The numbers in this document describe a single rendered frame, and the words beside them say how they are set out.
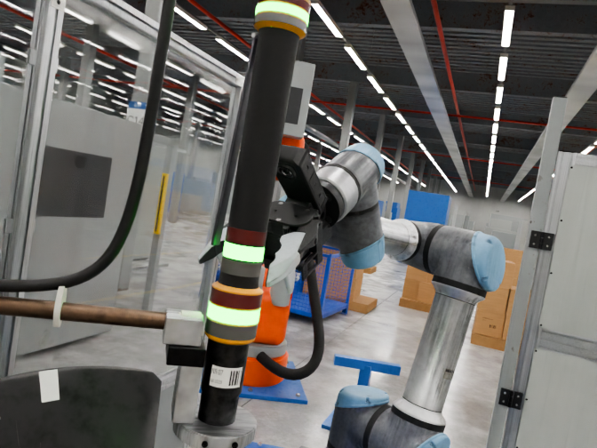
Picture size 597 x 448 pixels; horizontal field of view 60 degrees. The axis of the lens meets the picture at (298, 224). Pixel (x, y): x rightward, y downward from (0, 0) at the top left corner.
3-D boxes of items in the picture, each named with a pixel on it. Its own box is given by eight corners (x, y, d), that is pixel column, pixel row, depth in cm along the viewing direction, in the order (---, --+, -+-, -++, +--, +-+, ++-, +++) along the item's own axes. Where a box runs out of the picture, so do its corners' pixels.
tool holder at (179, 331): (147, 450, 39) (166, 324, 39) (148, 409, 46) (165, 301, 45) (261, 453, 42) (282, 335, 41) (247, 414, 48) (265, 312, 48)
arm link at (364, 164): (391, 188, 84) (385, 138, 81) (363, 219, 76) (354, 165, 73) (348, 186, 89) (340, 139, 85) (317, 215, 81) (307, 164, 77)
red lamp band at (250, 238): (227, 242, 41) (230, 228, 41) (222, 237, 44) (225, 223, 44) (268, 248, 42) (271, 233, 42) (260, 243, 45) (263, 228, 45)
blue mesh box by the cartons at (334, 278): (260, 311, 717) (272, 242, 712) (296, 301, 833) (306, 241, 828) (319, 327, 683) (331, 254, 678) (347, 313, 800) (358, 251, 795)
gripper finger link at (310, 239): (313, 263, 59) (322, 223, 66) (312, 252, 58) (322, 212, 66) (272, 260, 60) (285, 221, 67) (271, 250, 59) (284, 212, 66)
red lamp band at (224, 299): (211, 307, 41) (214, 292, 41) (207, 294, 45) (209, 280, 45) (265, 312, 42) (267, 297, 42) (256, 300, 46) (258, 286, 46)
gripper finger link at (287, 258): (295, 320, 57) (306, 270, 65) (292, 277, 54) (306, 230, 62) (267, 317, 58) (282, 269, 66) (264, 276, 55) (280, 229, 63)
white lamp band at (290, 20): (258, 16, 40) (259, 6, 40) (249, 31, 44) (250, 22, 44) (312, 30, 41) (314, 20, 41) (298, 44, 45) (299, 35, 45)
